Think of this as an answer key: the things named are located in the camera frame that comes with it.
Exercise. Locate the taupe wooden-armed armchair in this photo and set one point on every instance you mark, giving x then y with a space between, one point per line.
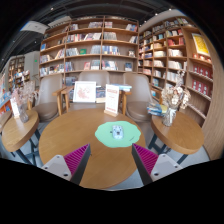
48 100
138 100
93 76

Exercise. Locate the green smiley mouse pad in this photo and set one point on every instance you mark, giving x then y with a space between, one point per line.
103 135

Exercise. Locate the glass vase with pale flowers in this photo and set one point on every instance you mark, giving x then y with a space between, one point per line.
169 116

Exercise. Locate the light blue book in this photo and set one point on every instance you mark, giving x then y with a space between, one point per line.
124 87

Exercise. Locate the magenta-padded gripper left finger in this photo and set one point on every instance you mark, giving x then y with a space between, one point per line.
75 160

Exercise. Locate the curved wooden bookshelf unit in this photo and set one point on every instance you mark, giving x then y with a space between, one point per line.
176 50

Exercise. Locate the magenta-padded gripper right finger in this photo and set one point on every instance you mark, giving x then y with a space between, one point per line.
148 160

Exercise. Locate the dark book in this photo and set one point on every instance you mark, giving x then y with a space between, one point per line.
100 94

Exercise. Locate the white hanging ceiling panel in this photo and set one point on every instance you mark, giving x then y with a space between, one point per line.
35 26

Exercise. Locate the round wooden side table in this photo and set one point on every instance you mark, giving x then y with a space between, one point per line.
20 131
180 133

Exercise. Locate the small distant bookshelf unit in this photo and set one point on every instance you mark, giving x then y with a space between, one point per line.
18 68

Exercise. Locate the white red table sign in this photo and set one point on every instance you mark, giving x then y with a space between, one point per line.
112 98

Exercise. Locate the small white card sign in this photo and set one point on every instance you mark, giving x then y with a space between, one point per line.
14 108

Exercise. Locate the white framed picture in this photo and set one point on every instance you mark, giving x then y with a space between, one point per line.
84 91

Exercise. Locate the stack of magazines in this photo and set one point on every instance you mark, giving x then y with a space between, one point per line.
156 109

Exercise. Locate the transparent computer mouse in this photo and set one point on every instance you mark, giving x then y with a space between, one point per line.
118 132

